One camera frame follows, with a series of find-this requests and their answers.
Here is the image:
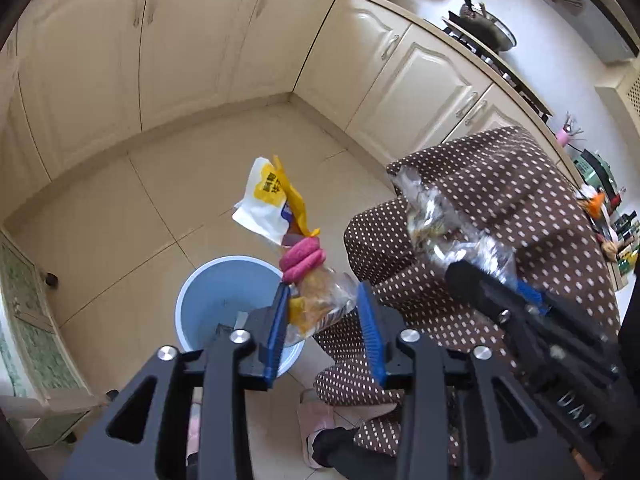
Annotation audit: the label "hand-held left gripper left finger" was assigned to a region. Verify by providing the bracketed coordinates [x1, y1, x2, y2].
[60, 284, 292, 480]

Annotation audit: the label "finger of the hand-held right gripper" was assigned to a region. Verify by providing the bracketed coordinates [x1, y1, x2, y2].
[516, 283, 622, 367]
[444, 259, 532, 342]

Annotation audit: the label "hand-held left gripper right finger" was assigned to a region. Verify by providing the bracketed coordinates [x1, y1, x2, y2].
[356, 281, 583, 480]

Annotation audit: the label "clear bag with bread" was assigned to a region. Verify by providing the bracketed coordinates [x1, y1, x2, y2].
[287, 265, 360, 337]

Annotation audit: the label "clear plastic bag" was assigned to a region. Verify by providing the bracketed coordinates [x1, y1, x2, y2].
[392, 164, 518, 288]

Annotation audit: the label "pink snack wrapper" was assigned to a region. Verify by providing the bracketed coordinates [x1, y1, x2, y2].
[279, 236, 327, 283]

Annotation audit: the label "blue plastic bucket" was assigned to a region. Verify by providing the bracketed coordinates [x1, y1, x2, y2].
[174, 256, 307, 379]

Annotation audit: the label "white yellow snack packet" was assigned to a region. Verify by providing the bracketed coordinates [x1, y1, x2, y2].
[232, 157, 297, 247]

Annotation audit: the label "orange yellow wrapper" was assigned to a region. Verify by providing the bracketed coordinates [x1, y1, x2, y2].
[271, 155, 322, 241]

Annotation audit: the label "pink slipper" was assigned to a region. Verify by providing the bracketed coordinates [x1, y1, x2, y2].
[297, 389, 337, 470]

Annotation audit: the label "row of bottles and jars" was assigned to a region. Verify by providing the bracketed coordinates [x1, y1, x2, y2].
[570, 149, 640, 292]

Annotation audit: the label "black sock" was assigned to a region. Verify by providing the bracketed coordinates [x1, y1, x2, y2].
[310, 426, 398, 480]

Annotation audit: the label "pink utensil holder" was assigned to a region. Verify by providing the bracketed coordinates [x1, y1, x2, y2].
[554, 111, 585, 149]

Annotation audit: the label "gas stove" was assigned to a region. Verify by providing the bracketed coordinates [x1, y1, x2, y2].
[441, 14, 553, 122]

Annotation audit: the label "green glass small cabinet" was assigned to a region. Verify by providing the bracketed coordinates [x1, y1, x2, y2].
[0, 230, 112, 452]

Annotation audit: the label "black frying pan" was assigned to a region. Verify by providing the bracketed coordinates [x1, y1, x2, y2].
[447, 0, 517, 54]

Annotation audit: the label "range hood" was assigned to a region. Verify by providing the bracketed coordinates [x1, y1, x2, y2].
[489, 0, 640, 64]

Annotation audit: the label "cream kitchen cabinets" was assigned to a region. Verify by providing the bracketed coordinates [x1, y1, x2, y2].
[0, 0, 557, 196]

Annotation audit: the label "cream wall cabinet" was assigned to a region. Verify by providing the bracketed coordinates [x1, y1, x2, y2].
[595, 66, 640, 127]

